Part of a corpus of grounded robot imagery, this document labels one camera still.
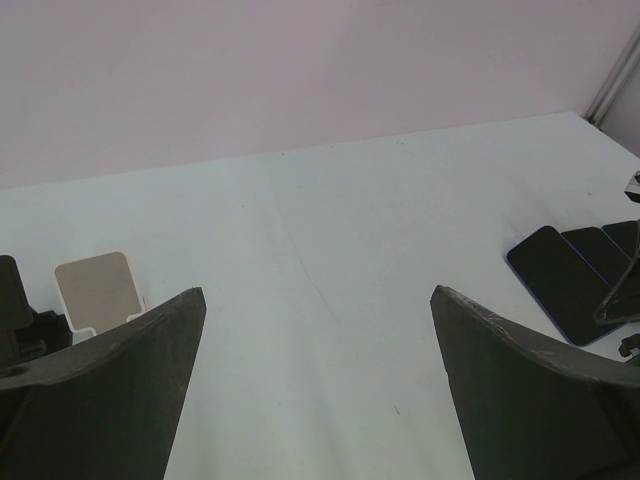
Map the black folding phone stand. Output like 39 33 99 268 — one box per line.
1 255 73 368

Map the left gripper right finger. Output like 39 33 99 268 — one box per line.
430 286 639 479

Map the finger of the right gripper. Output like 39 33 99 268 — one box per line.
594 221 639 325

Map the white phone stand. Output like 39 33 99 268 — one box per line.
53 251 146 336

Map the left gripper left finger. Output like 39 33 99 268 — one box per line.
1 287 206 479

